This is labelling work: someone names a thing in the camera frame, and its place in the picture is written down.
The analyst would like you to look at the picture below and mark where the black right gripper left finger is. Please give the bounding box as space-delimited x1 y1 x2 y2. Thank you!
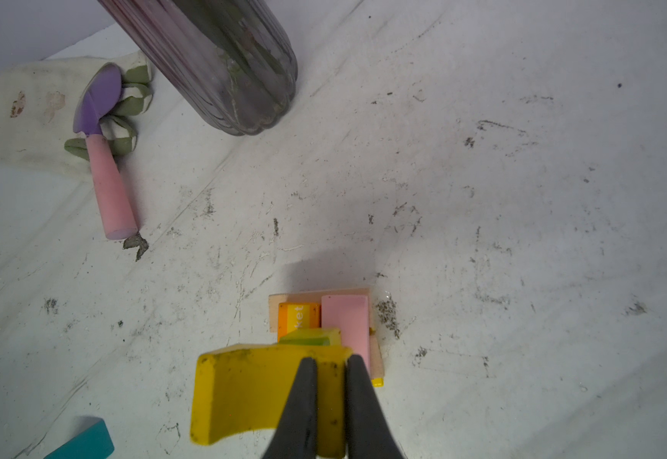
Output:
262 358 317 459

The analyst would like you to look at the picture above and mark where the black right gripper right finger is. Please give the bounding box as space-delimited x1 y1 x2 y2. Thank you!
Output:
344 355 404 459

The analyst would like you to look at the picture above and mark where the yellow arch block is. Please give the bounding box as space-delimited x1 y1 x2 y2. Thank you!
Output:
190 344 353 458

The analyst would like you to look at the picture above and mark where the green cube block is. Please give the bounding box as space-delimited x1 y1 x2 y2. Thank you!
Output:
278 328 342 346

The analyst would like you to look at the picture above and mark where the orange cylinder block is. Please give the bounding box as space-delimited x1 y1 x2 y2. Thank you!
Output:
277 302 321 340

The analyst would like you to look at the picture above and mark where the pink rectangular block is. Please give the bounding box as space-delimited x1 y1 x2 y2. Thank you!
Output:
321 295 371 372

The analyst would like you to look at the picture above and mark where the natural wood block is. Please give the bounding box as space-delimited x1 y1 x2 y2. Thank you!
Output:
268 287 377 335
369 334 385 382

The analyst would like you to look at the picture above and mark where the teal wedge block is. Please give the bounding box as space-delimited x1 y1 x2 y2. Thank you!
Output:
45 418 116 459

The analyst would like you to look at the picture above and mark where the purple glass vase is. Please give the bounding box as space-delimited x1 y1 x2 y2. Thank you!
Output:
101 0 298 136

